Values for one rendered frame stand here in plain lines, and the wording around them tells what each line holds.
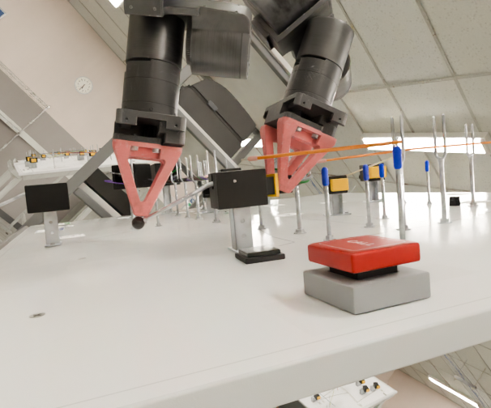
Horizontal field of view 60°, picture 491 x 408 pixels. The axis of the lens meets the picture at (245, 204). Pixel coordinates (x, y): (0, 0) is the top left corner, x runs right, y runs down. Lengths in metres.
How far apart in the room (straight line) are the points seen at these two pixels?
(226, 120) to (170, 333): 1.37
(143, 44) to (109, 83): 7.73
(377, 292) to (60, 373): 0.17
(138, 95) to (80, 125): 7.60
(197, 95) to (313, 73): 1.09
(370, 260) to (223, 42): 0.27
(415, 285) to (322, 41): 0.32
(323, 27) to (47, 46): 7.68
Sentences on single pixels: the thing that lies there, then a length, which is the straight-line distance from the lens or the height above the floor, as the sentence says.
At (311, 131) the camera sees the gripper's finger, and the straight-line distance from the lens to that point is 0.48.
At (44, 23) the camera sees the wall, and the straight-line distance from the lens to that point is 8.19.
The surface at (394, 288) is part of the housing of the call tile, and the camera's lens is 0.26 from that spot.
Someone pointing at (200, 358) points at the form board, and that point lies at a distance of 0.21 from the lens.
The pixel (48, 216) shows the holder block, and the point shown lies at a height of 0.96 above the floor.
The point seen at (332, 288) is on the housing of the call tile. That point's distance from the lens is 0.26.
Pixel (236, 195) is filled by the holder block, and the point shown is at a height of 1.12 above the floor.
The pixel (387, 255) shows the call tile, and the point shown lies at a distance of 0.26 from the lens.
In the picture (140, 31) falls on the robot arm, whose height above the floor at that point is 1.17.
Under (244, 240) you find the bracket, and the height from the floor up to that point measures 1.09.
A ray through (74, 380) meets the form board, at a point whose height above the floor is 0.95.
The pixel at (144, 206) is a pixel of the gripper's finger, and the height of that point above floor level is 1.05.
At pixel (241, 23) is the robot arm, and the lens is 0.45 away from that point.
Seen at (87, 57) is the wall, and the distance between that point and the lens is 8.18.
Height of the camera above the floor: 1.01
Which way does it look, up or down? 14 degrees up
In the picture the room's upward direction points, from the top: 41 degrees clockwise
